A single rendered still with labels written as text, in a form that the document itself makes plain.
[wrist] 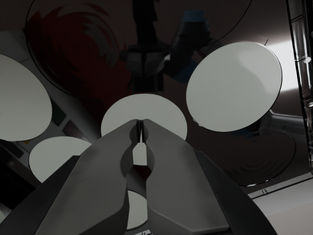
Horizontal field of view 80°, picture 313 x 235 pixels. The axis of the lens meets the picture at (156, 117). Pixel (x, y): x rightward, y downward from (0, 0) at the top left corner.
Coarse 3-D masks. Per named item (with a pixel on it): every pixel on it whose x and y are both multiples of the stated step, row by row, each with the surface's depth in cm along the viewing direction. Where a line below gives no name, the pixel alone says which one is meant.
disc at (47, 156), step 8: (64, 136) 22; (40, 144) 22; (48, 144) 22; (56, 144) 22; (64, 144) 22; (72, 144) 22; (80, 144) 22; (88, 144) 22; (32, 152) 23; (40, 152) 23; (48, 152) 23; (56, 152) 23; (64, 152) 23; (72, 152) 23; (80, 152) 23; (32, 160) 23; (40, 160) 23; (48, 160) 23; (56, 160) 23; (64, 160) 23; (32, 168) 24; (40, 168) 24; (48, 168) 24; (56, 168) 24; (40, 176) 25; (48, 176) 25
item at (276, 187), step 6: (306, 174) 27; (312, 174) 27; (288, 180) 27; (294, 180) 27; (300, 180) 27; (306, 180) 27; (276, 186) 28; (282, 186) 27; (288, 186) 27; (258, 192) 28; (264, 192) 28; (270, 192) 28; (252, 198) 28; (138, 234) 32; (144, 234) 32; (150, 234) 32
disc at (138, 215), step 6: (132, 192) 27; (132, 198) 27; (138, 198) 27; (144, 198) 27; (132, 204) 28; (138, 204) 28; (144, 204) 28; (132, 210) 29; (138, 210) 29; (144, 210) 29; (132, 216) 30; (138, 216) 30; (144, 216) 30; (132, 222) 30; (138, 222) 30
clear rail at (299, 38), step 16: (288, 0) 16; (304, 0) 16; (288, 16) 17; (304, 16) 16; (304, 32) 17; (304, 48) 18; (304, 64) 19; (304, 80) 19; (304, 96) 20; (304, 112) 22
